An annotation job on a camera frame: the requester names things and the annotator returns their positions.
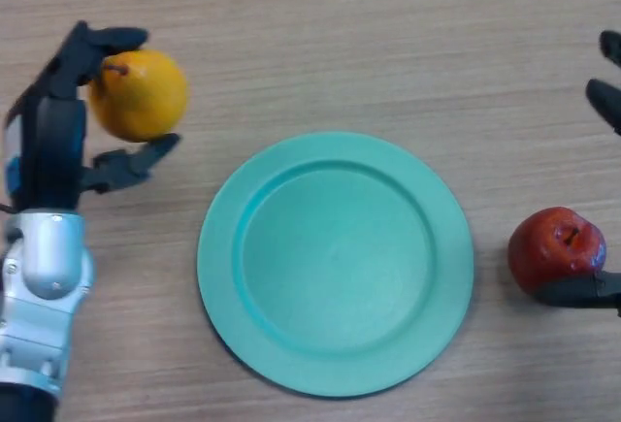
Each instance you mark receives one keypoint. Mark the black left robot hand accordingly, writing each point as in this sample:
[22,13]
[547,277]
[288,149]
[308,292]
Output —
[53,150]

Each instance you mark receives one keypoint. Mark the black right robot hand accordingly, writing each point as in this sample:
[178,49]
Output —
[577,292]

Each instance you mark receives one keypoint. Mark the yellow pear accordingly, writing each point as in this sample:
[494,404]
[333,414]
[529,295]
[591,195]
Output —
[140,97]

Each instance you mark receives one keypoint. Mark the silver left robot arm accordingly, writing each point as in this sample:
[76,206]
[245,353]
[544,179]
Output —
[48,257]

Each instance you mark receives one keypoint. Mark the green round plate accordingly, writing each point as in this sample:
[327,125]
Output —
[339,271]

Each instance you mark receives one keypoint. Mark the red apple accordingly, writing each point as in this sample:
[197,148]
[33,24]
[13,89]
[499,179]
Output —
[543,247]

